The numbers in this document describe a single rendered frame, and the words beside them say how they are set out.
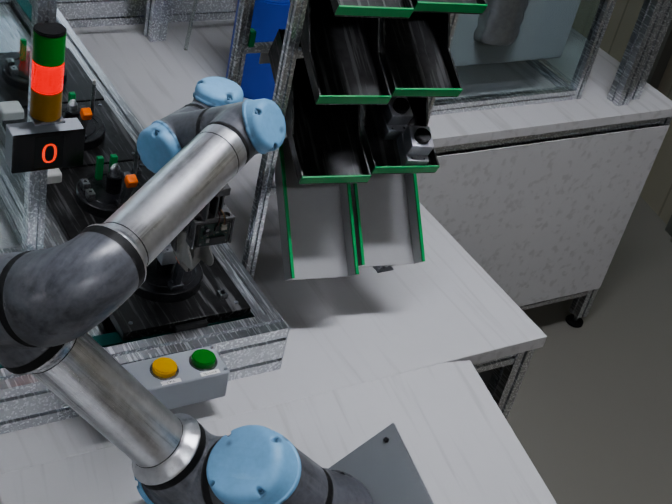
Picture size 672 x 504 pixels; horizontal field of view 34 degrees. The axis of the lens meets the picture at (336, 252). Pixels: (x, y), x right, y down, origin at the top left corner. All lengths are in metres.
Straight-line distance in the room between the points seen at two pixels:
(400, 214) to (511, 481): 0.56
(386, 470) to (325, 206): 0.60
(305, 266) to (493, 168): 1.13
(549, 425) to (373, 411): 1.50
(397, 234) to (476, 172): 0.92
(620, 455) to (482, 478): 1.53
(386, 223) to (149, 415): 0.78
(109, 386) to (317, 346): 0.71
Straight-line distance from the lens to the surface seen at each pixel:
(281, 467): 1.51
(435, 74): 2.01
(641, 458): 3.50
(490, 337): 2.26
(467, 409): 2.08
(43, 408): 1.87
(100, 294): 1.31
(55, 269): 1.31
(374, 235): 2.14
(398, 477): 1.67
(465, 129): 2.96
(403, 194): 2.18
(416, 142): 2.01
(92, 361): 1.47
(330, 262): 2.07
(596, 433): 3.50
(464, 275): 2.40
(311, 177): 1.93
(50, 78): 1.83
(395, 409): 2.03
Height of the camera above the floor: 2.22
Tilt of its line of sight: 35 degrees down
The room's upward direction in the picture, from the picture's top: 14 degrees clockwise
